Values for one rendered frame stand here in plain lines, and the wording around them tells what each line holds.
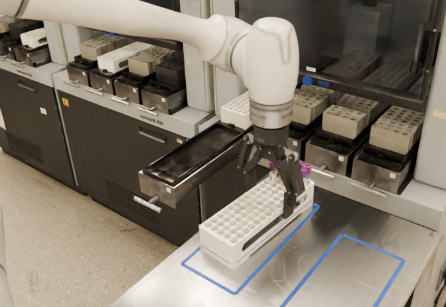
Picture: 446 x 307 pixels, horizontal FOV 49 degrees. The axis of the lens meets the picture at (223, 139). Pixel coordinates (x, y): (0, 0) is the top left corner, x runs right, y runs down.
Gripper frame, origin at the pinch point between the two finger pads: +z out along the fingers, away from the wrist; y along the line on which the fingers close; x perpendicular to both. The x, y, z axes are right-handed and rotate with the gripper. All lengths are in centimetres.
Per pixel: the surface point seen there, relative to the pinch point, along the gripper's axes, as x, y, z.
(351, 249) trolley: 2.9, 20.1, 5.4
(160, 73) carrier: 37, -81, 2
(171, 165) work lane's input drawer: 1.9, -36.6, 7.1
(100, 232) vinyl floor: 18, -116, 87
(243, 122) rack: 29.2, -33.1, 3.3
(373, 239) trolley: 9.0, 22.1, 5.4
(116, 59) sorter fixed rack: 34, -105, 1
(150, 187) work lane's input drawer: -6.4, -36.7, 10.4
